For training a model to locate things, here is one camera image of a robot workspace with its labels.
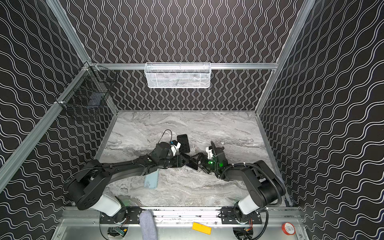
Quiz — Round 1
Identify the white smartphone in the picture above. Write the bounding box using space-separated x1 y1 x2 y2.
177 134 191 154

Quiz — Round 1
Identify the light blue phone case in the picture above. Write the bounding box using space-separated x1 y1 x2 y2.
144 170 159 189

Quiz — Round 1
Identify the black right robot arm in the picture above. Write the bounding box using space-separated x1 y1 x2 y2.
192 153 286 223

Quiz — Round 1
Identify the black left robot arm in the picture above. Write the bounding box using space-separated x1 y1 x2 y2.
64 142 202 224

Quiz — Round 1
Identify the yellow block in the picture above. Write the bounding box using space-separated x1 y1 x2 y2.
192 222 212 235

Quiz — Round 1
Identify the red tape roll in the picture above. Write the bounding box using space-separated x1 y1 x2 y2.
282 223 296 236

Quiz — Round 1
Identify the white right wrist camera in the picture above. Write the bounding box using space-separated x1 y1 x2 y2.
206 146 214 160

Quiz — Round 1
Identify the black corrugated cable conduit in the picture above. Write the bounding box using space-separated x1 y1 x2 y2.
221 163 284 208

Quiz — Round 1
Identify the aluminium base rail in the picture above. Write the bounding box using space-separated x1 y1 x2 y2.
60 207 302 228

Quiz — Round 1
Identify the white wire mesh basket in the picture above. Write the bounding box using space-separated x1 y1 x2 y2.
144 62 212 89

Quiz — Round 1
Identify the black wire mesh basket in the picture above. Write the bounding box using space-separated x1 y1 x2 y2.
59 66 118 122

